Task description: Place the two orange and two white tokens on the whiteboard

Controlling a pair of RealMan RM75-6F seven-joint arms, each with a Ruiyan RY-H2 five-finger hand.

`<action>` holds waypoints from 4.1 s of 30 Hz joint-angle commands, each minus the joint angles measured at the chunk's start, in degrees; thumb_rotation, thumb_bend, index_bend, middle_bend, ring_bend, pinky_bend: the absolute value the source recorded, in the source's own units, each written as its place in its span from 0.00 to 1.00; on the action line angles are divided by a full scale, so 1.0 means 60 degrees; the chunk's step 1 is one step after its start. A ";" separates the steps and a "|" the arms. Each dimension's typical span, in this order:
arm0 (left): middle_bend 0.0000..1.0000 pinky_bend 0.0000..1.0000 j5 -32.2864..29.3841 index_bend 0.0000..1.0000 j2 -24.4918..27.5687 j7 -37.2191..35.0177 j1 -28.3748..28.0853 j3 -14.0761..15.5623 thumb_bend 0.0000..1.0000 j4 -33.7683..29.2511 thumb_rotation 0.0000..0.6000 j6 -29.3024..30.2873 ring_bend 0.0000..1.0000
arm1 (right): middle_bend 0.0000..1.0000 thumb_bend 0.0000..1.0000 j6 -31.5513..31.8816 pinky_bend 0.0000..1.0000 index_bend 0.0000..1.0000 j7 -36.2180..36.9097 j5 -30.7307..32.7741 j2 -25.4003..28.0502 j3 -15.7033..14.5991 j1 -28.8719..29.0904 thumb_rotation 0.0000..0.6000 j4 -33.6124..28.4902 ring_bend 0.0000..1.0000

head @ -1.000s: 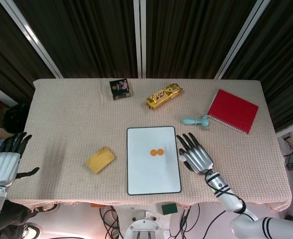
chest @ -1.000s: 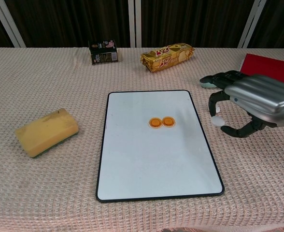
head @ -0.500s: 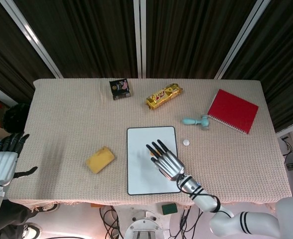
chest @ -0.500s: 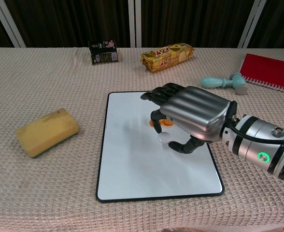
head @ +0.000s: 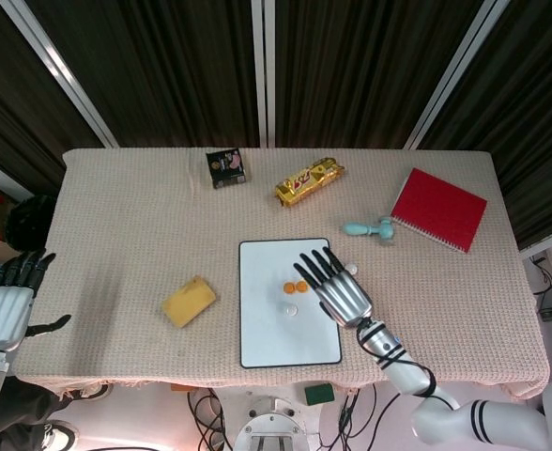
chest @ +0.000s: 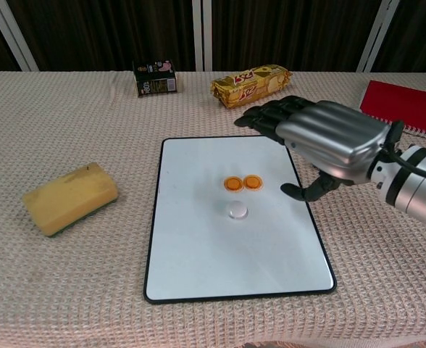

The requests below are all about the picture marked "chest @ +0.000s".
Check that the round orange magnet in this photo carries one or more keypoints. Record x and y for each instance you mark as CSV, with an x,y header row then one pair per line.
x,y
253,182
233,183

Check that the red spiral notebook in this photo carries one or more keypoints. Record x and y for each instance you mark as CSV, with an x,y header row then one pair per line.
x,y
412,101

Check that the small black printed box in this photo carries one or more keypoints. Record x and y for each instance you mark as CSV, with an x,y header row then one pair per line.
x,y
155,79

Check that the pink waffle tablecloth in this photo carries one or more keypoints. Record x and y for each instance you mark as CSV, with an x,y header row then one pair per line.
x,y
90,272

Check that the yellow sponge with green pad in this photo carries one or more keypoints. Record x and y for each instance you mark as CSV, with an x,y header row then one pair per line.
x,y
70,197

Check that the upright white frame post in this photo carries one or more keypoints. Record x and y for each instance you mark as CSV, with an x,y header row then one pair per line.
x,y
197,36
208,36

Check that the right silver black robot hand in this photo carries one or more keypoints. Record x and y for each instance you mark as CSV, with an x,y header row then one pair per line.
x,y
336,141

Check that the round clear white magnet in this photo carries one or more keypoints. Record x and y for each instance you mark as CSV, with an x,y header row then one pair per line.
x,y
237,210

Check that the white magnetic board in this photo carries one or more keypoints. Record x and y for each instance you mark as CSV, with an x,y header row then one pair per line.
x,y
216,253

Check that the dark curtain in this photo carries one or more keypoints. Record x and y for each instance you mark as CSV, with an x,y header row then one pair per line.
x,y
90,32

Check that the yellow biscuit packet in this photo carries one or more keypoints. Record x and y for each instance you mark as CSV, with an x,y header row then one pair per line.
x,y
251,87

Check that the slanted white frame post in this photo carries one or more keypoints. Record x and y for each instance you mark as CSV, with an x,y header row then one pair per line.
x,y
377,36
13,36

